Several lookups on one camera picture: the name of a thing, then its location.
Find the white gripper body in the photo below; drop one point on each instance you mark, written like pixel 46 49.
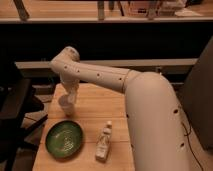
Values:
pixel 72 90

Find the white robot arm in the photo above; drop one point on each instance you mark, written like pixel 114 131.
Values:
pixel 151 105

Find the green round plate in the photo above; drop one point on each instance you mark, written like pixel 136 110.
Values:
pixel 64 139

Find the dark chair at left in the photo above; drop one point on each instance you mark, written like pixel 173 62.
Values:
pixel 17 98

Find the dark panel at right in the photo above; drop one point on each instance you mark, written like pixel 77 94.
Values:
pixel 198 98

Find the long grey shelf rail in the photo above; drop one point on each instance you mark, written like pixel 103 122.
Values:
pixel 35 69

